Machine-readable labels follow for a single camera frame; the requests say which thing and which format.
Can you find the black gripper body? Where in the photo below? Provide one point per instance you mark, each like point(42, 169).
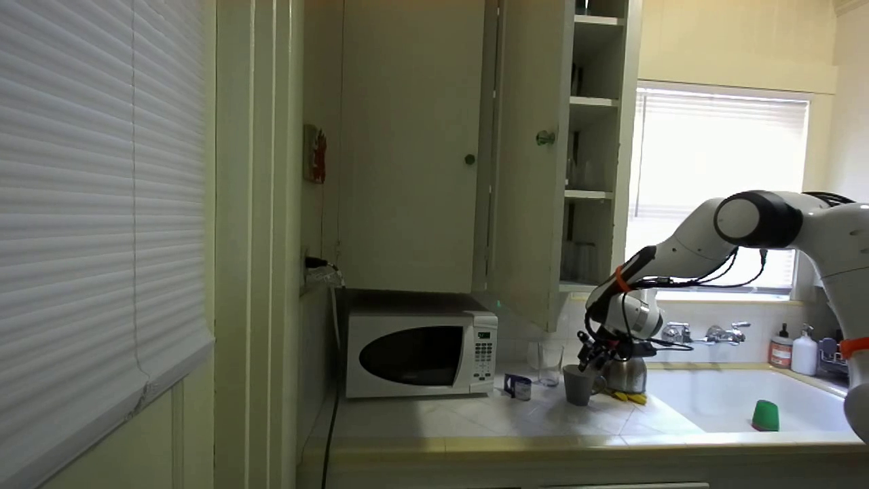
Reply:
point(606, 347)

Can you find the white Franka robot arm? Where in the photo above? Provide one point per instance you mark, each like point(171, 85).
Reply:
point(816, 235)

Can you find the open white cabinet door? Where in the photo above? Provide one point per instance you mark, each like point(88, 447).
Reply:
point(530, 180)

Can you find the closed white cabinet door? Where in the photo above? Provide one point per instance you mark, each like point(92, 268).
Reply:
point(411, 152)

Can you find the window blind beside cabinet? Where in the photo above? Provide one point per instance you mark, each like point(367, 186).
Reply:
point(82, 200)

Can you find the clear drinking glass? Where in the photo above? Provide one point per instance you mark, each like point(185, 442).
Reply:
point(553, 366)

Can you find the yellow sponge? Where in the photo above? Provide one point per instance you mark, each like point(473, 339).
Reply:
point(630, 397)

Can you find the small dark measuring cup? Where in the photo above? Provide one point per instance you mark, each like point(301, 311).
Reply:
point(517, 387)

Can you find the chrome sink faucet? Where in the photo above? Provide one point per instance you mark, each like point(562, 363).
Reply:
point(706, 334)

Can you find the white sink basin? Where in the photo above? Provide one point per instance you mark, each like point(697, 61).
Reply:
point(724, 404)

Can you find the white microwave oven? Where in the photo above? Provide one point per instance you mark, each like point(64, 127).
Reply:
point(421, 355)

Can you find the soap bottle with red liquid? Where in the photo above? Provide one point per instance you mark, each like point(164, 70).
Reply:
point(781, 351)

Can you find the green plastic cup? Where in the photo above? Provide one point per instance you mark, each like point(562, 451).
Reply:
point(766, 417)

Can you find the white plastic bottle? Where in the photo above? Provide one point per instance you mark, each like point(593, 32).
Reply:
point(805, 355)

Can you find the dark dish rack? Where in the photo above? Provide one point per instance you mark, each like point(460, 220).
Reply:
point(838, 360)

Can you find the white wall cabinet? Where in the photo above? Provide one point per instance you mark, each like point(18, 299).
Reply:
point(597, 127)

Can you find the reddish wall ornament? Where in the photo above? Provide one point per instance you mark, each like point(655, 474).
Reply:
point(314, 152)

